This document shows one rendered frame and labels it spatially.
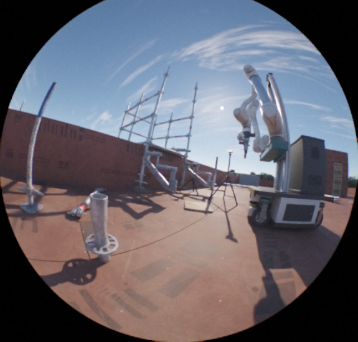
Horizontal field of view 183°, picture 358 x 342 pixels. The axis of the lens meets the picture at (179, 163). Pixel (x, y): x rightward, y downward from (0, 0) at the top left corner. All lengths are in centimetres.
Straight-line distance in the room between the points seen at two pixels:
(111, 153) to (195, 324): 170
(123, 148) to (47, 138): 113
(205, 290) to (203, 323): 14
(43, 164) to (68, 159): 37
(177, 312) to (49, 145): 168
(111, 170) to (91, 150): 39
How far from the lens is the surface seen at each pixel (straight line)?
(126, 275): 46
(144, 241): 62
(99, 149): 160
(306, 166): 119
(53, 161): 161
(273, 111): 89
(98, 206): 35
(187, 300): 43
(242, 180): 689
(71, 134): 159
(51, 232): 68
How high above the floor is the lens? 38
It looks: 4 degrees up
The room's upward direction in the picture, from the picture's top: 9 degrees clockwise
